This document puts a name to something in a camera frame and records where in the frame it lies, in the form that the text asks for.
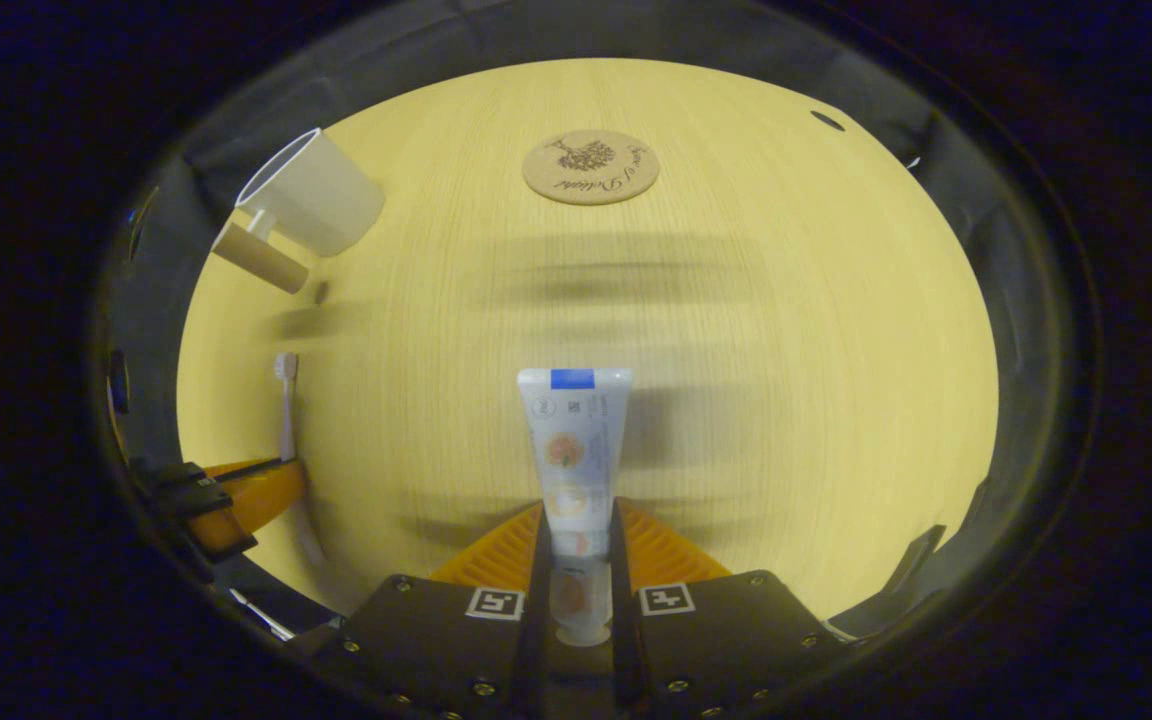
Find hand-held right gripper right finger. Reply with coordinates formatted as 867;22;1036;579
611;497;847;720

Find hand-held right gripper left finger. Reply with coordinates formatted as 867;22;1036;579
311;497;552;720

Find white cup with handle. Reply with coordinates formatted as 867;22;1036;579
211;128;386;295

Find white toothpaste tube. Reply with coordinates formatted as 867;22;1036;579
518;367;634;646

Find light wooden desktop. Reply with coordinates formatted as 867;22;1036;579
176;57;999;621

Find round cork coaster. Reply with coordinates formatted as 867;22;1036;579
522;130;660;206

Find white toothbrush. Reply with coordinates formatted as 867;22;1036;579
273;352;327;566

